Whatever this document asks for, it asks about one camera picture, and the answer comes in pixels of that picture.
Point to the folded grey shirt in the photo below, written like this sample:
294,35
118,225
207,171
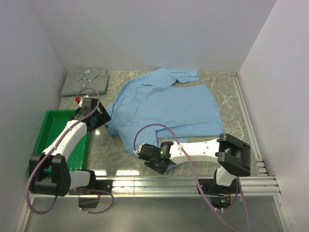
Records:
89,78

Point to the aluminium right side rail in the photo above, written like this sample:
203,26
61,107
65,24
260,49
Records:
262,171

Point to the light blue long sleeve shirt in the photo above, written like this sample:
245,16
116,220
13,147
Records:
151,100

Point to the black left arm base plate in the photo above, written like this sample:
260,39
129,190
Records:
89,196

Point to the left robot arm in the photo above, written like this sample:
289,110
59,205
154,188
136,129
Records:
49,173

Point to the aluminium front rail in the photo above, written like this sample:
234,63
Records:
183,186

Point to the aluminium rail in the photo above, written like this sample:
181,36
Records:
183,186
262,171

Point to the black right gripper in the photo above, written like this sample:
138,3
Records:
161,170

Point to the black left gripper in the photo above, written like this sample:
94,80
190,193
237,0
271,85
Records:
103,117

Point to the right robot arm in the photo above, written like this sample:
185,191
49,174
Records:
232,154

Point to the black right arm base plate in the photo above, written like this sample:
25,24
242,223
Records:
221,197

